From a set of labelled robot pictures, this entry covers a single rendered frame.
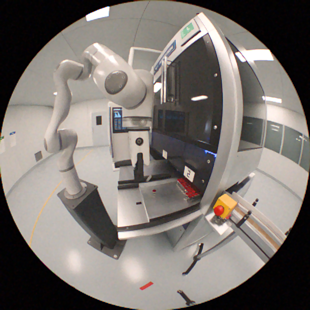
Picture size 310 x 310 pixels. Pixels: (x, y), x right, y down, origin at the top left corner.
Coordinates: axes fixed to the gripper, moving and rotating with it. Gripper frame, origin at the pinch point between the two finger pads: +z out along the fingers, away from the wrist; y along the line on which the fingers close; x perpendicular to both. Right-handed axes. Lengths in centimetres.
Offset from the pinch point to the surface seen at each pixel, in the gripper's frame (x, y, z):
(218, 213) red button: -24.5, -18.9, 10.4
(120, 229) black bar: 10.5, -7.9, 20.3
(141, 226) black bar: 1.8, -7.6, 20.4
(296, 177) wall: -488, -196, 50
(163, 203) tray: -12.6, 3.4, 22.1
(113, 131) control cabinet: 19, 85, -9
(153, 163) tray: -22, 54, 22
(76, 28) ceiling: 98, 58, -185
